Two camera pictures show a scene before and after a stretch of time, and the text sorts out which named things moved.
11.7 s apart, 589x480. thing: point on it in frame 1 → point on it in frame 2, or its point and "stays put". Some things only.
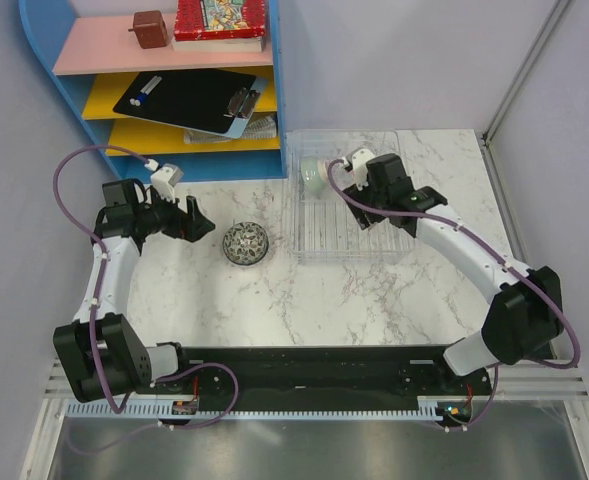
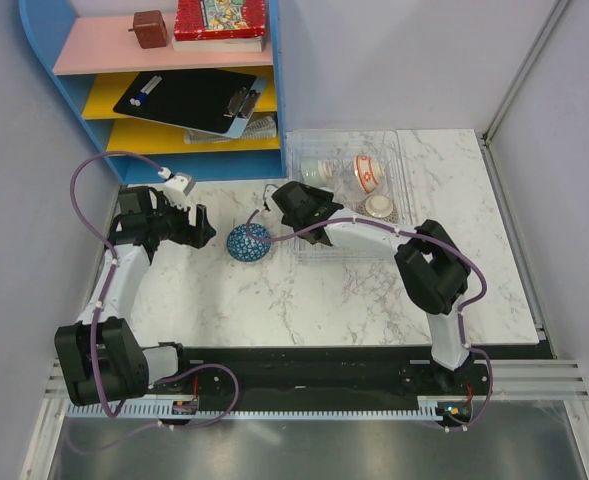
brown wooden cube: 149,28 stays put
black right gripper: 362,219 → 319,197
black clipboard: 210,100 stays put
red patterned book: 219,19 stays put
